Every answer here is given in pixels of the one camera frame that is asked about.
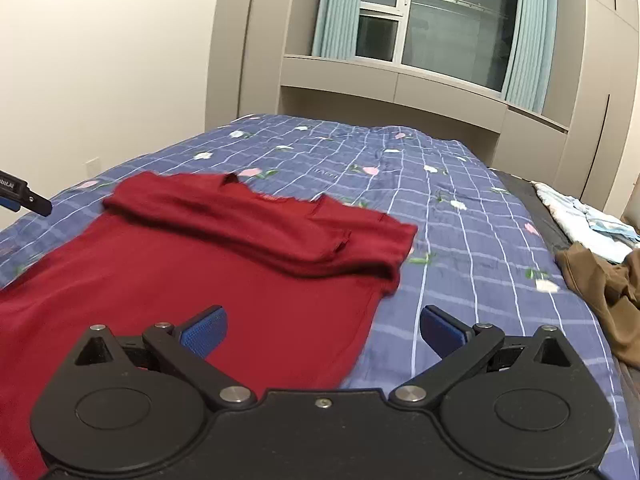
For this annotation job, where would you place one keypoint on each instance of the blue checked floral blanket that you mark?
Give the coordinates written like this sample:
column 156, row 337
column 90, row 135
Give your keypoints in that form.
column 450, row 240

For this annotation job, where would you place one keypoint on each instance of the brown cloth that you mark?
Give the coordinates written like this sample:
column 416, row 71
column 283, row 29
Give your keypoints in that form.
column 600, row 290

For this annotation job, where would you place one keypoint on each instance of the light blue patterned cloth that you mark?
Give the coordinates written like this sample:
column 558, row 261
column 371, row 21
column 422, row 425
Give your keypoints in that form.
column 585, row 225

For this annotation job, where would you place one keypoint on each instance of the window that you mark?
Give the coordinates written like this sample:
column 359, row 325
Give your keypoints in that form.
column 450, row 25

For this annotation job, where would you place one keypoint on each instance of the beige window seat cabinet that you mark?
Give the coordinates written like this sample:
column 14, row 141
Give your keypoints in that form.
column 390, row 90

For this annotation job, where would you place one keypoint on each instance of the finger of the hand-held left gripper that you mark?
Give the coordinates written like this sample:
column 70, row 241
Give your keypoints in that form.
column 35, row 203

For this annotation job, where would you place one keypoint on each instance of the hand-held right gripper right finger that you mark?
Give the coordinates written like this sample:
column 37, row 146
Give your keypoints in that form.
column 442, row 332

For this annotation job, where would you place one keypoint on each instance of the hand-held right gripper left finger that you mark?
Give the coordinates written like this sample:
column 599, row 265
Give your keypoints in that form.
column 206, row 332

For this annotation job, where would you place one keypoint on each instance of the blue curtain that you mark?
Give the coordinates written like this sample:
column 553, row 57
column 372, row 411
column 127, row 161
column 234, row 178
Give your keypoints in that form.
column 531, row 40
column 337, row 10

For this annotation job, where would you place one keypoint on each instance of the red long-sleeve shirt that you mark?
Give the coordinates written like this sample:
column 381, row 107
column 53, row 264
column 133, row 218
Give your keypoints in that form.
column 200, row 270

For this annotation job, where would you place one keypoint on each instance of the beige wardrobe with round hole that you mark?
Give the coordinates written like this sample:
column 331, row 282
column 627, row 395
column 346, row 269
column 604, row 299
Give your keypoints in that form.
column 595, row 100

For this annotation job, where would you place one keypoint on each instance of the dark grey bed sheet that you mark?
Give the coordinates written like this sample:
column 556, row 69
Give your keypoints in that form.
column 530, row 210

